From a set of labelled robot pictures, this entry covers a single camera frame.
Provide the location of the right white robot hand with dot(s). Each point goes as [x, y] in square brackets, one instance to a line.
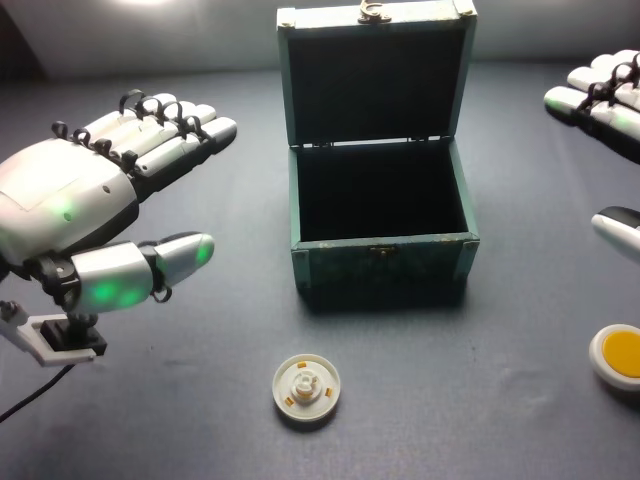
[562, 100]

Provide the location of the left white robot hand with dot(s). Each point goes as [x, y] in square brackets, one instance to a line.
[60, 175]

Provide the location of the teal wooden chest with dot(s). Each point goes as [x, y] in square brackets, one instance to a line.
[385, 272]

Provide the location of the white backdrop sheet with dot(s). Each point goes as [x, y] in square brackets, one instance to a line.
[150, 30]

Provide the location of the white round yellow-topped button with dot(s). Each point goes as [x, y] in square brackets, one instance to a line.
[622, 352]

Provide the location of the grey table cloth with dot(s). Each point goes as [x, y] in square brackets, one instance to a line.
[450, 400]

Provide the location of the white round disc with hub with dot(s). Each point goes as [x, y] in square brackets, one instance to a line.
[306, 387]

